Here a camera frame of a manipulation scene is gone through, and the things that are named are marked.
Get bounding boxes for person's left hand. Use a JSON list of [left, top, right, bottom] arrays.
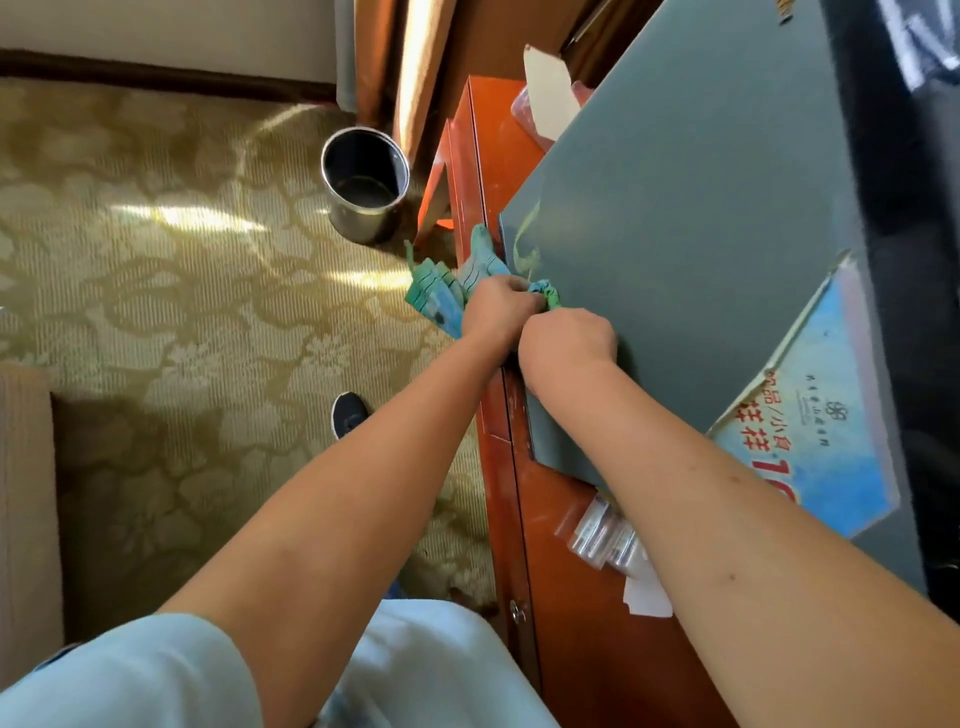
[[461, 275, 547, 361]]

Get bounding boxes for person's right hand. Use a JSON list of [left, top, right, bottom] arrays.
[[517, 307, 620, 399]]

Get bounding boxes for green blue cleaning cloth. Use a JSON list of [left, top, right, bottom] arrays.
[[403, 223, 562, 343]]

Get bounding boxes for grey mini fridge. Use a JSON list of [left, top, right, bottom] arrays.
[[498, 0, 960, 598]]

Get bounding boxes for white paper slip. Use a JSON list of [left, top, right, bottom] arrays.
[[622, 558, 675, 620]]

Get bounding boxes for person's left forearm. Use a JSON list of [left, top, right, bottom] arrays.
[[157, 337, 519, 728]]

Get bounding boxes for person's right forearm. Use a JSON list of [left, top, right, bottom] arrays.
[[539, 367, 960, 728]]

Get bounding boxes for person's left black shoe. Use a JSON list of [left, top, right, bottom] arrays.
[[331, 391, 373, 442]]

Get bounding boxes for person's grey shirt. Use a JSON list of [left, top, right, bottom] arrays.
[[0, 598, 560, 728]]

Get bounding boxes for round metal trash bin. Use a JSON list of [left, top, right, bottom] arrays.
[[320, 125, 412, 247]]

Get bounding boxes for brown curtain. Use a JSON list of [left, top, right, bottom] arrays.
[[352, 0, 665, 163]]

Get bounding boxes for white sheer curtain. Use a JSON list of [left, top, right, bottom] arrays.
[[333, 0, 360, 114]]

